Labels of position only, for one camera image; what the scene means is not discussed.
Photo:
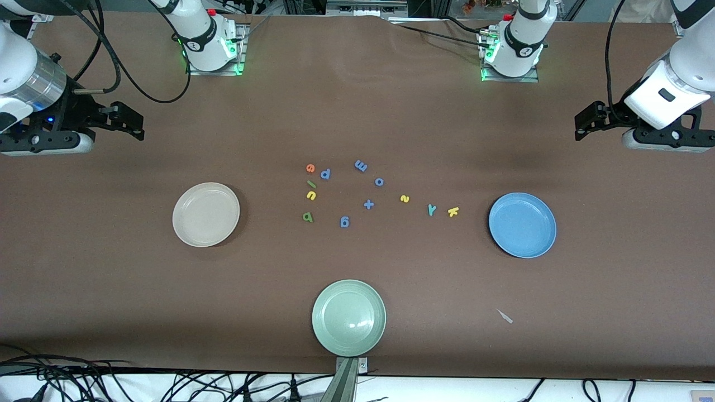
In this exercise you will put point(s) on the beige box corner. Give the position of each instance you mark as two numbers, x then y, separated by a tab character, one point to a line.
704	396

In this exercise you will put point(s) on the brown table cover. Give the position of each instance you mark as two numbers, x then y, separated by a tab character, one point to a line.
111	290

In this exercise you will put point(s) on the grey metal camera mount post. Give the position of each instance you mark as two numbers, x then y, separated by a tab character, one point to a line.
342	382

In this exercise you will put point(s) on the person in pale clothes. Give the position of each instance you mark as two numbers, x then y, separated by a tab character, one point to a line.
642	10

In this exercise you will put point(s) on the green plate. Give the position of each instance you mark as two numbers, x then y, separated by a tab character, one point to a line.
349	318

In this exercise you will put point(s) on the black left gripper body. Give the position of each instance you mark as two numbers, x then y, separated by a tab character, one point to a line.
614	115

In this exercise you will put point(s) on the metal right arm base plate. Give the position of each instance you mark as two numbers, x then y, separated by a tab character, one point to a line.
241	50

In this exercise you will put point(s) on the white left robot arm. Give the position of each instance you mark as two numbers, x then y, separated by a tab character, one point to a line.
687	72

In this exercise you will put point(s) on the blue foam letter m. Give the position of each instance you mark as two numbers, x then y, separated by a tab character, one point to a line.
361	166

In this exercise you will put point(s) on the grey metal rail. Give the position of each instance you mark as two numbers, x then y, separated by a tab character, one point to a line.
363	8

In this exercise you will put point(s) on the white paper scrap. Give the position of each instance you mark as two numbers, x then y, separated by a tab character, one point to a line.
505	316

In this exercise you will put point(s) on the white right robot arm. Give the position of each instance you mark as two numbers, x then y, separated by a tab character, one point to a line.
22	67

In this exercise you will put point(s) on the beige plate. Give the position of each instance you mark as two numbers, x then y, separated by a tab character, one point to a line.
205	218

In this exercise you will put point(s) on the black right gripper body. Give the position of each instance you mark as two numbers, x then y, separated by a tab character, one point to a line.
78	113

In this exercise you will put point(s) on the blue plate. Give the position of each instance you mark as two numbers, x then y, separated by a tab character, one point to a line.
522	229

